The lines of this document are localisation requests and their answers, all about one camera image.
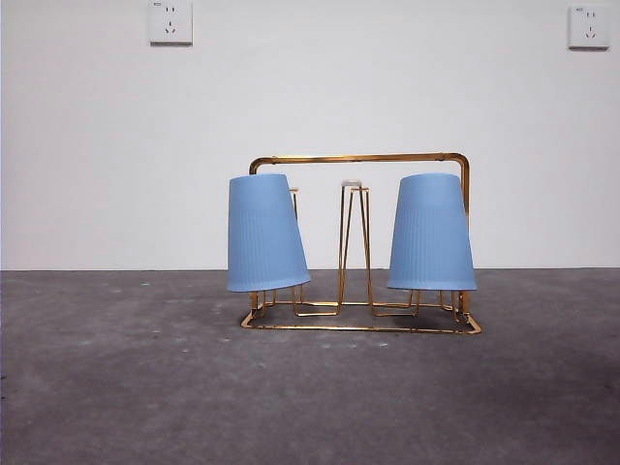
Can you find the blue ribbed plastic cup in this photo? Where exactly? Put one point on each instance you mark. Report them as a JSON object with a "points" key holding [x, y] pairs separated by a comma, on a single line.
{"points": [[266, 237], [431, 237]]}

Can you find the white wall socket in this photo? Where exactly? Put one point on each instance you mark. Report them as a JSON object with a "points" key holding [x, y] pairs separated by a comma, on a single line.
{"points": [[589, 26], [170, 21]]}

